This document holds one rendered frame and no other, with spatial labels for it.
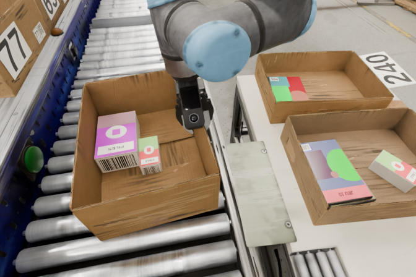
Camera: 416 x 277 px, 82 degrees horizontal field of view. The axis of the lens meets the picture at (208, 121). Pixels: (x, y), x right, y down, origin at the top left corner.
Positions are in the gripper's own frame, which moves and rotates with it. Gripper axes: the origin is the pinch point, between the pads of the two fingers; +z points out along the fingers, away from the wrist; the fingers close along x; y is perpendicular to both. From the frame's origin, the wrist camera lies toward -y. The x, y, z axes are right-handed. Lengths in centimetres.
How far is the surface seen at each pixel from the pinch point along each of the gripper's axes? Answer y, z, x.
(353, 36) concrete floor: 183, 105, -197
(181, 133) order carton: 7.1, 7.6, 5.4
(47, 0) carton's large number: 69, -18, 49
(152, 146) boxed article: 0.3, 2.7, 13.7
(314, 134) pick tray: -0.9, 12.0, -36.2
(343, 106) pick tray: 3.8, 6.9, -46.9
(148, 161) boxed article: -4.6, 2.5, 14.9
